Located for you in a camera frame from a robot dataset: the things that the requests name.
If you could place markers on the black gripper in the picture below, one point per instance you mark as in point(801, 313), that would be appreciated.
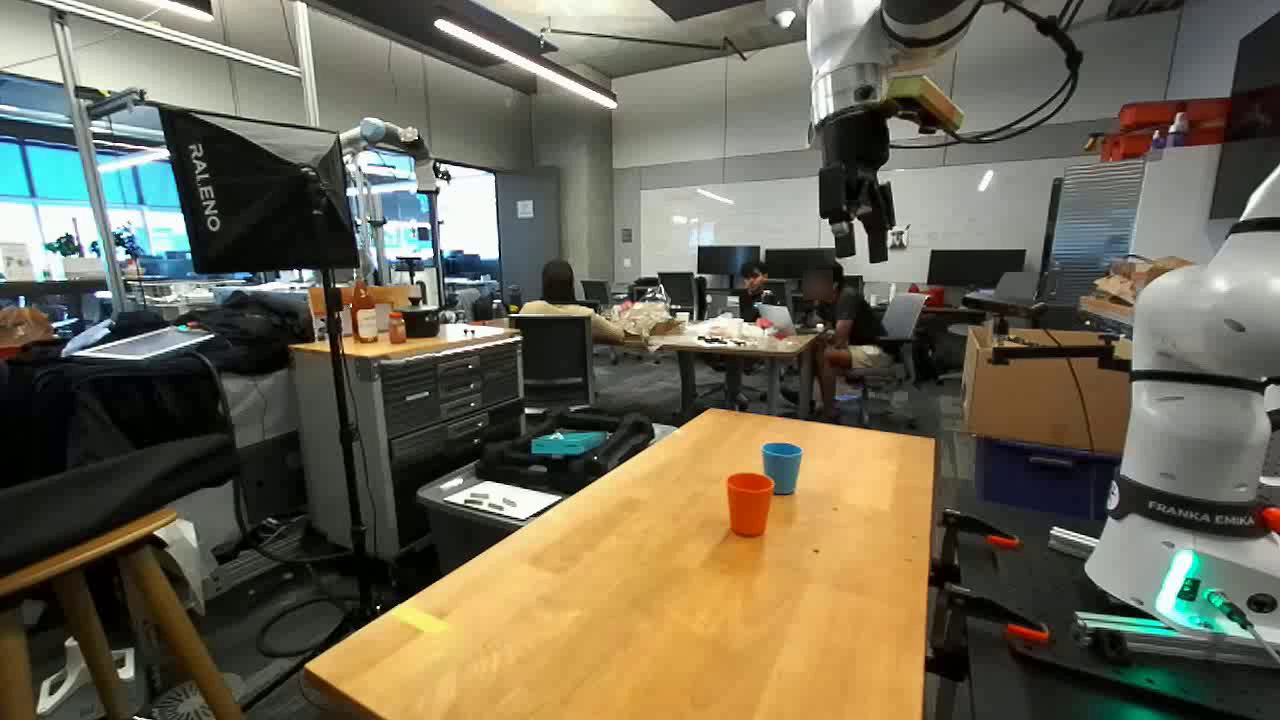
point(854, 149)

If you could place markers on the wooden stool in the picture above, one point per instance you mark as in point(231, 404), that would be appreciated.
point(149, 593)

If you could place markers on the grey tool cabinet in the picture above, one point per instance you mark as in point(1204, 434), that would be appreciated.
point(402, 417)

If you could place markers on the black office chair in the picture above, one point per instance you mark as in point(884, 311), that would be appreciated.
point(559, 359)

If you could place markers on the orange handled clamp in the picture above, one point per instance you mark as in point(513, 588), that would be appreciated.
point(953, 528)

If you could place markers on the seated person in black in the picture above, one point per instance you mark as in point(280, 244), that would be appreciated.
point(851, 334)

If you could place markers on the black and teal bag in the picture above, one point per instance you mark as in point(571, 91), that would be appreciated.
point(565, 449)

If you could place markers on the blue plastic cup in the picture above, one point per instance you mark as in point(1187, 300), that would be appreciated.
point(782, 464)

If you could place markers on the cardboard box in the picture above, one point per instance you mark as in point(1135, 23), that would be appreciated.
point(1043, 385)

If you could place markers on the background wooden table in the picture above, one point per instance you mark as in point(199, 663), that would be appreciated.
point(775, 359)

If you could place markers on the orange plastic cup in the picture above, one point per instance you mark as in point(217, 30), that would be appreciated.
point(748, 501)

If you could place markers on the black softbox light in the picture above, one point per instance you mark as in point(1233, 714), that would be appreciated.
point(256, 193)

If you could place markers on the blue storage bin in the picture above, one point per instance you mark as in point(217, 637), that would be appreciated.
point(1043, 478)

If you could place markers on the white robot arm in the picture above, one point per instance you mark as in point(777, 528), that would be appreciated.
point(1189, 533)

